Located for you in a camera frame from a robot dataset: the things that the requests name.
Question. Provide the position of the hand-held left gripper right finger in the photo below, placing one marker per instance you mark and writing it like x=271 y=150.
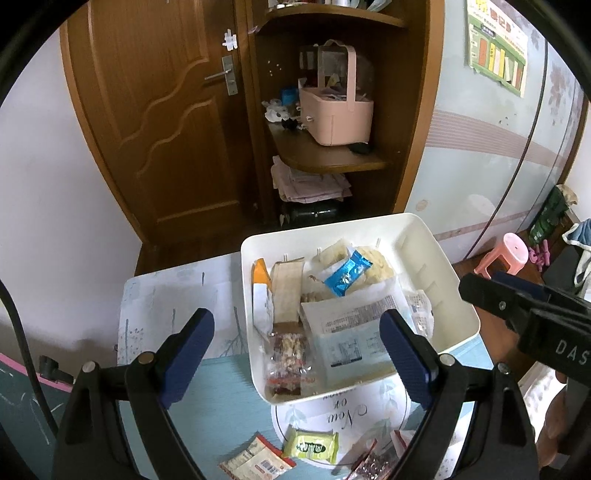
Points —
x=406 y=355

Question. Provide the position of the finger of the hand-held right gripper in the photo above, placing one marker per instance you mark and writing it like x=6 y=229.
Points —
x=526 y=288
x=494 y=300

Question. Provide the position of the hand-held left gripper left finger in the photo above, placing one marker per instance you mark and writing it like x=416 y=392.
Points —
x=189 y=355

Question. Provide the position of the large white blue snack packet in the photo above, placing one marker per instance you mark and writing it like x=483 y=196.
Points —
x=346 y=341

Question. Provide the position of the white plastic bin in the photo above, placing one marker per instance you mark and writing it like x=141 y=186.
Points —
x=415 y=244

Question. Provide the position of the person's right hand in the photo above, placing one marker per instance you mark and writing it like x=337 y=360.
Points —
x=551 y=424

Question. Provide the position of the pink plastic stool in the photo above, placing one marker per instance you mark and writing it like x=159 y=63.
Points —
x=505 y=251

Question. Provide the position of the clear white snack packet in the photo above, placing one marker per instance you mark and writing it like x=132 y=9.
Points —
x=420 y=314

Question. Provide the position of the pale patterned tablecloth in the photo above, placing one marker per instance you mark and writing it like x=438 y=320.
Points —
x=152 y=300

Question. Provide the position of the blue white towel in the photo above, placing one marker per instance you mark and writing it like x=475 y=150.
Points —
x=579 y=235

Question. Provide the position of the green bag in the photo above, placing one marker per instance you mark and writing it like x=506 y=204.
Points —
x=549 y=217

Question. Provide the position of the white red snack packet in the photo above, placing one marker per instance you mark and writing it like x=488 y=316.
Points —
x=402 y=438

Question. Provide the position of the round rice cracker packet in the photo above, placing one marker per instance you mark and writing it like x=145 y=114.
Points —
x=381 y=272

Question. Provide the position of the clear nut bar packet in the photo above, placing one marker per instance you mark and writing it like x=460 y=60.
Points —
x=288 y=350

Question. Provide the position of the small blue snack packet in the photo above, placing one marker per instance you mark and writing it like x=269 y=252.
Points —
x=346 y=274

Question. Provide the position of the white round placemat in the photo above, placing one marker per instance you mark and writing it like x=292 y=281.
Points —
x=323 y=415

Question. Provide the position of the orange white snack packet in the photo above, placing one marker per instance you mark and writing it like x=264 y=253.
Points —
x=261 y=277

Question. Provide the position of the clear red snack packet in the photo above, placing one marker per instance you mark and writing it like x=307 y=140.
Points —
x=374 y=466

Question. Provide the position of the long beige wafer packet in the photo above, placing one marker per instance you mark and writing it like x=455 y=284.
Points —
x=286 y=290

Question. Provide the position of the beige cracker packet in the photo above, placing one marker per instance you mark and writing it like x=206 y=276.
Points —
x=256 y=461

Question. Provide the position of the floral sliding wardrobe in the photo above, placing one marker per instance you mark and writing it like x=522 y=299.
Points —
x=485 y=161

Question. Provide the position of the green snack packet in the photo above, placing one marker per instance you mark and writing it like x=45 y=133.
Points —
x=309 y=447

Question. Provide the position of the black clip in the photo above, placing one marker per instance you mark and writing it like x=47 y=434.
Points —
x=53 y=369

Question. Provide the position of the dark pot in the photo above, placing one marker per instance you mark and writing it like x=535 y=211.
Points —
x=309 y=213

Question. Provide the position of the folded pink cloths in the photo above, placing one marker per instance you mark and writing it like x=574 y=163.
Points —
x=309 y=182

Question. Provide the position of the wooden corner shelf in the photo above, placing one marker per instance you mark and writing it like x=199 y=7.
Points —
x=323 y=154

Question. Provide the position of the white black toy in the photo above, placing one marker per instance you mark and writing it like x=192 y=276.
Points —
x=277 y=111

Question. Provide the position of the brown wooden door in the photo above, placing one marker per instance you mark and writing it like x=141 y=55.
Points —
x=138 y=92

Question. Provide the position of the blue cup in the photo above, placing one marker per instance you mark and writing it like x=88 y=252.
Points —
x=289 y=96

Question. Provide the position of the green chalkboard pink frame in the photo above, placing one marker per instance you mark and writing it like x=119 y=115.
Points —
x=23 y=397

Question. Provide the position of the green wall poster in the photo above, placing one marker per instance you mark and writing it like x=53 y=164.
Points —
x=496 y=46

